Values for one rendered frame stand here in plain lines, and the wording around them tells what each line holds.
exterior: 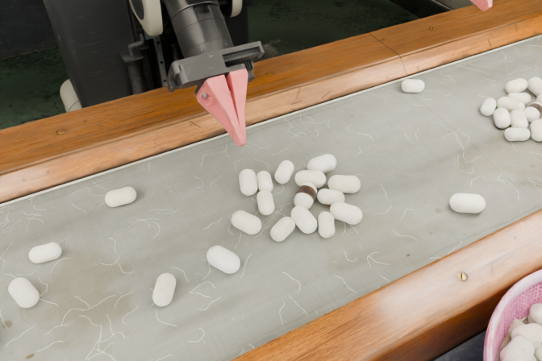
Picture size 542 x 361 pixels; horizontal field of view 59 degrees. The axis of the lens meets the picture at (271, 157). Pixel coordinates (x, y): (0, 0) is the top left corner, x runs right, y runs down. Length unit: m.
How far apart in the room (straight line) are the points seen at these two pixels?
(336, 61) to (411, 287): 0.40
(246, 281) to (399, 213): 0.19
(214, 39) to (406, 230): 0.29
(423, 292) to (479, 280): 0.06
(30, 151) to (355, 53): 0.49
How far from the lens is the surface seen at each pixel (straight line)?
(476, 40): 0.91
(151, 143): 0.64
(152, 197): 0.59
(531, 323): 0.53
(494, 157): 0.68
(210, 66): 0.51
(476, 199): 0.59
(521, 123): 0.73
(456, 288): 0.49
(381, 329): 0.45
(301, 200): 0.54
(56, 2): 1.32
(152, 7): 1.05
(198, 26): 0.53
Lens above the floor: 1.16
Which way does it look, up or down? 42 degrees down
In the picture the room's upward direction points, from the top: straight up
